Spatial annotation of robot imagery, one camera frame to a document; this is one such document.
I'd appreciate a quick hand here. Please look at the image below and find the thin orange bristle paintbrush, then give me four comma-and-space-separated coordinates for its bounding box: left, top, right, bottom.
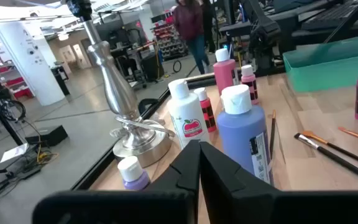
337, 126, 358, 147

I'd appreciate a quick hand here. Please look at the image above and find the black equipment box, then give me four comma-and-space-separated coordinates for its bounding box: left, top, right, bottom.
25, 124, 69, 147

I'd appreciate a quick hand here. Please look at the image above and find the white pillar with icons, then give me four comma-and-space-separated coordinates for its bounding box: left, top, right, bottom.
0, 21, 67, 106

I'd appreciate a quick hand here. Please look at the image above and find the black frame clamp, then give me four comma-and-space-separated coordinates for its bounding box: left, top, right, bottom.
137, 98, 161, 114

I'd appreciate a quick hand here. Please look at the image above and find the black equipment cart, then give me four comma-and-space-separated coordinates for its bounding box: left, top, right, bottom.
110, 27, 167, 90

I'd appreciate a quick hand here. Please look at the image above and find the black cable loop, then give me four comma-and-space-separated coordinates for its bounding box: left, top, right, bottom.
172, 59, 183, 74

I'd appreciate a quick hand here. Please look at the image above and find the large purple paint bottle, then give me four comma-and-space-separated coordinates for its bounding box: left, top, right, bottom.
216, 83, 275, 186

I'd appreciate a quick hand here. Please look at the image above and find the black trash bin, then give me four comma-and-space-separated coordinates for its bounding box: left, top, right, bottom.
50, 65, 71, 96

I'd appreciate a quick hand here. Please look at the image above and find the large pink paint bottle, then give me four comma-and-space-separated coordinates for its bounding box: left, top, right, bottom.
213, 48, 239, 96

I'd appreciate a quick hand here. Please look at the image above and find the yellow floor cable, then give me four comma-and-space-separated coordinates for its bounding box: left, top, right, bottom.
35, 144, 58, 164

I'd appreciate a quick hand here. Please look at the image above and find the silver table lamp white shade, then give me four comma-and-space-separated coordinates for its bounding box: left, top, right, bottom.
66, 0, 173, 169

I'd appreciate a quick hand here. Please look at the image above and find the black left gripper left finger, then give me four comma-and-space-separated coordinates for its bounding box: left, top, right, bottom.
32, 139, 202, 224

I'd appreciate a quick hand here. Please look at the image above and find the small red paint bottle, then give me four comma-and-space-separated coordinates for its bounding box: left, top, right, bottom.
193, 86, 218, 134

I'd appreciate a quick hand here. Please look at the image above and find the pale bristle silver ferrule paintbrush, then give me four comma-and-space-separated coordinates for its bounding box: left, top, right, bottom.
293, 133, 358, 185

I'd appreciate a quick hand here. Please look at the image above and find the black metal stand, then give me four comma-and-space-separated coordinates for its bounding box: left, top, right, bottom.
0, 57, 27, 175

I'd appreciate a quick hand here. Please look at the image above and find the small purple paint bottle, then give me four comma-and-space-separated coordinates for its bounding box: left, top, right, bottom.
117, 156, 151, 191

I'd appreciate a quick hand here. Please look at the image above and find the black keyboard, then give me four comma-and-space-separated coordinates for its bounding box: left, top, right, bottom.
301, 0, 358, 30

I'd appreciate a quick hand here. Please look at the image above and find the coiled black cable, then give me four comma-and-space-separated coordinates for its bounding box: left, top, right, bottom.
0, 99, 27, 123

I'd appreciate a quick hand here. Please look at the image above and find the shelf with red bins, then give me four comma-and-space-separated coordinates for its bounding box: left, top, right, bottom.
0, 55, 34, 100

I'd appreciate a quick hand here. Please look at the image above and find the parts bin rack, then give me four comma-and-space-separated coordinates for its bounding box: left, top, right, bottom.
152, 18, 189, 62

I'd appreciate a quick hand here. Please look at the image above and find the clear lamp cord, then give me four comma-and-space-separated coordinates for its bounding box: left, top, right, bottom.
109, 114, 177, 141

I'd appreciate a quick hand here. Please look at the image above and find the gold ferrule orange paintbrush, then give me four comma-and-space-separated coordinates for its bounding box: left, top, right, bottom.
268, 108, 277, 160

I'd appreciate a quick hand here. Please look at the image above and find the white paper sheet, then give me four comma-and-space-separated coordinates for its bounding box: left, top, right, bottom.
0, 142, 30, 164

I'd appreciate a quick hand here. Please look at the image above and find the black desk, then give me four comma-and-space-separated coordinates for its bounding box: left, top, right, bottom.
281, 0, 358, 47

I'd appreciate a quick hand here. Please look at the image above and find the large white paint bottle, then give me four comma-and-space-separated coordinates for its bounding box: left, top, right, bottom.
166, 78, 211, 150

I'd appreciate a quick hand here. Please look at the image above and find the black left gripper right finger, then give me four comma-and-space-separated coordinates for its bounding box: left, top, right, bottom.
200, 141, 358, 224

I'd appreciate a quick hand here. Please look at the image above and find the small pink paint bottle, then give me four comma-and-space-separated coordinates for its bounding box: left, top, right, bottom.
240, 64, 260, 106

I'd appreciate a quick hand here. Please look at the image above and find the person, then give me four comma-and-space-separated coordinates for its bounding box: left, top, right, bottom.
199, 0, 218, 54
172, 0, 213, 75

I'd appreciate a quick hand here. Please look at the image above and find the teal plastic bin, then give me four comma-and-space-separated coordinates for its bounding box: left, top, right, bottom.
282, 32, 358, 93

